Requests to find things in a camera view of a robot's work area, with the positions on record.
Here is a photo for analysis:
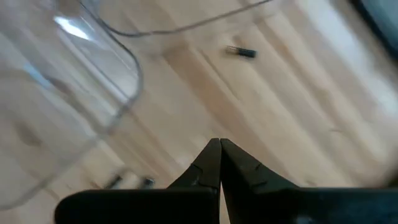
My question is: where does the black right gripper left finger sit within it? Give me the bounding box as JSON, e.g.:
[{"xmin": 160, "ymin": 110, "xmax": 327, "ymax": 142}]
[{"xmin": 54, "ymin": 138, "xmax": 223, "ymax": 224}]

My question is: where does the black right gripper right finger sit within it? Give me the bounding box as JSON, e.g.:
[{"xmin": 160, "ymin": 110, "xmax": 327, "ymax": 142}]
[{"xmin": 220, "ymin": 138, "xmax": 398, "ymax": 224}]

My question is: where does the large clear plastic bin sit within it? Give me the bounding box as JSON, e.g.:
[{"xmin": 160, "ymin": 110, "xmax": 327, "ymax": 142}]
[{"xmin": 0, "ymin": 0, "xmax": 144, "ymax": 211}]

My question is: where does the silver black fat battery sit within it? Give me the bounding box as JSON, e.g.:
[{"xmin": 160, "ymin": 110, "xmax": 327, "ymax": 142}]
[{"xmin": 226, "ymin": 45, "xmax": 258, "ymax": 59}]

